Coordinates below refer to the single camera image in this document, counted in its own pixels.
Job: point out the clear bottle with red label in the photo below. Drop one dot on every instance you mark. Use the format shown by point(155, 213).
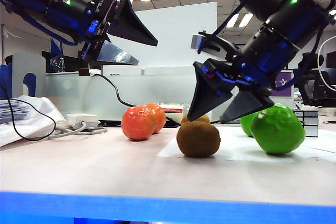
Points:
point(173, 109)

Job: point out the orange toy fruit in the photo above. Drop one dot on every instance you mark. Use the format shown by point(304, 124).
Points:
point(160, 117)
point(137, 124)

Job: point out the white paper sheet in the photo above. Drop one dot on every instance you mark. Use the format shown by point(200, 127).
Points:
point(325, 145)
point(236, 148)

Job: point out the white power adapter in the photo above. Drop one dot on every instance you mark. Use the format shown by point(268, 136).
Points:
point(78, 119)

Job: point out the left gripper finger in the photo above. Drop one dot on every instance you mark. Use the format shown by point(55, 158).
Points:
point(115, 54)
point(131, 27)

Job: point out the white monitor back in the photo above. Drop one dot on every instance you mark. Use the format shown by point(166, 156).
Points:
point(170, 37)

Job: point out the grey metal bookend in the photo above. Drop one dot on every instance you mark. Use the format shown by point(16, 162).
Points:
point(31, 64)

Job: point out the blue file holder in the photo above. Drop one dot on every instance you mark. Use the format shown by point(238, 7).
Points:
point(5, 82)

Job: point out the blue pennant flag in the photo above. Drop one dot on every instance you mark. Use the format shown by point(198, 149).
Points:
point(56, 58)

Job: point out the silver mirror puzzle cube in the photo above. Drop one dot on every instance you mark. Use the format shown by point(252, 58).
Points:
point(311, 124)

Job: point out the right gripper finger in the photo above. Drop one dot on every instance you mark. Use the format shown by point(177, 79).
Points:
point(246, 106)
point(206, 100)

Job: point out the stack of papers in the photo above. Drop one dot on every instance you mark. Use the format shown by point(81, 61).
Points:
point(10, 111)

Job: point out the green toy apple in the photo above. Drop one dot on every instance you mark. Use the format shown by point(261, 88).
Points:
point(246, 125)
point(278, 132)

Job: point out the frosted glass desk partition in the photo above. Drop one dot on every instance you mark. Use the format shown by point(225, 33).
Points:
point(157, 90)

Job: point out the purple and white name plate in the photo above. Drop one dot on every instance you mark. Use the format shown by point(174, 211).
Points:
point(284, 82)

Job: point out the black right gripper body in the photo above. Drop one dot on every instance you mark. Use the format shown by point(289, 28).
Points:
point(223, 77)

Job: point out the white plastic bag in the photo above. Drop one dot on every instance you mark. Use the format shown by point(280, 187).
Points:
point(44, 108)

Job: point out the blue table edge strip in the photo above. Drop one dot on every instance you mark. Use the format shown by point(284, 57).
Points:
point(157, 208)

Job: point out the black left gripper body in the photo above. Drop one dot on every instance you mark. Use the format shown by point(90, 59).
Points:
point(105, 11)

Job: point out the brown toy kiwi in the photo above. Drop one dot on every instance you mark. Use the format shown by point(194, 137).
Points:
point(204, 118)

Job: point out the brown kiwi with green star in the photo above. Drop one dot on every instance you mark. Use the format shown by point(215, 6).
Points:
point(198, 140)

